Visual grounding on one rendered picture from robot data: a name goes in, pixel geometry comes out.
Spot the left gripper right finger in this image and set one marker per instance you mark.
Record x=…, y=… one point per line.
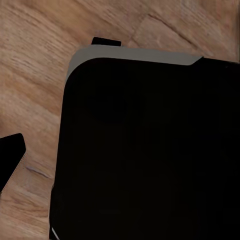
x=232, y=149

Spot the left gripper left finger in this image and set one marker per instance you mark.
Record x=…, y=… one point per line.
x=12, y=149

